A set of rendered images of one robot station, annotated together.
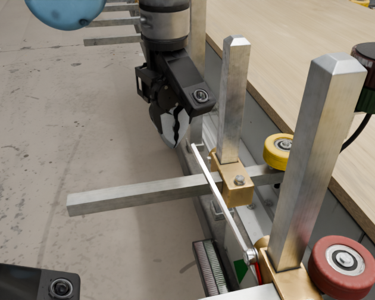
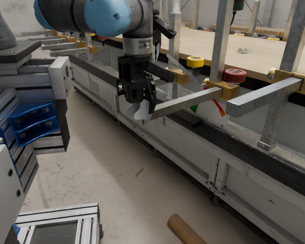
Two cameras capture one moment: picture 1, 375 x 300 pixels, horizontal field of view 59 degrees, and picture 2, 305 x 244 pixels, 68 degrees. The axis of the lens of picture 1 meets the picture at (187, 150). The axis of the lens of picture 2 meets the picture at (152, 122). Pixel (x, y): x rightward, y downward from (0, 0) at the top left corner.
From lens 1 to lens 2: 60 cm
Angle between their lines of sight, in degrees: 21
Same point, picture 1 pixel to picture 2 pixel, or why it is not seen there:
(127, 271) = (104, 184)
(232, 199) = (183, 79)
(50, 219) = (38, 175)
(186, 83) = (164, 26)
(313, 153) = (224, 24)
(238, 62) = (177, 21)
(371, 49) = not seen: outside the picture
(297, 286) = (224, 83)
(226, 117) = (174, 46)
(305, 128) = (221, 18)
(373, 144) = not seen: hidden behind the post
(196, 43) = not seen: hidden behind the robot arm
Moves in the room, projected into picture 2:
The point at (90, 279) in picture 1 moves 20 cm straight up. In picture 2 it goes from (83, 195) to (79, 172)
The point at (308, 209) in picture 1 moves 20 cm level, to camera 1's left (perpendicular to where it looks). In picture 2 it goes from (223, 50) to (175, 54)
